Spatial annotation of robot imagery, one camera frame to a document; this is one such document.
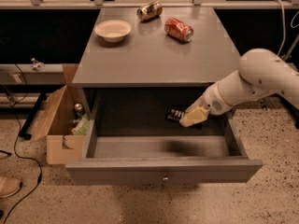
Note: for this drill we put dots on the cardboard box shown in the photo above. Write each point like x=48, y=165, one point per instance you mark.
x=57, y=122

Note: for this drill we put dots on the gold soda can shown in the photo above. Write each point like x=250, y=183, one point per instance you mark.
x=149, y=11

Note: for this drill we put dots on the open grey top drawer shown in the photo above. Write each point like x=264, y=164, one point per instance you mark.
x=129, y=142

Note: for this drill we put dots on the metal can in box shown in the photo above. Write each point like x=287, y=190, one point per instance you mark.
x=79, y=109

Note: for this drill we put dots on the red soda can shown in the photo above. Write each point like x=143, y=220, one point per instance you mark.
x=178, y=29

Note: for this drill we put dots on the green packet in box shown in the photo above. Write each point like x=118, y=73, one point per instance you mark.
x=82, y=126

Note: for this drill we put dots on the white shoe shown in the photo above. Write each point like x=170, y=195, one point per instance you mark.
x=9, y=186

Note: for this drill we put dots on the crumpled clear wrapper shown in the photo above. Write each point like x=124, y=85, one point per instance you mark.
x=37, y=65

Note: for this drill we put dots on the white bowl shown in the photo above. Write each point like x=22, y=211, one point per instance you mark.
x=113, y=31

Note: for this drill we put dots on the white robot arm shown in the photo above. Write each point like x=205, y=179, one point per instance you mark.
x=260, y=73

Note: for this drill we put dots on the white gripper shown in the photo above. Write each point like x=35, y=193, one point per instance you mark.
x=214, y=102

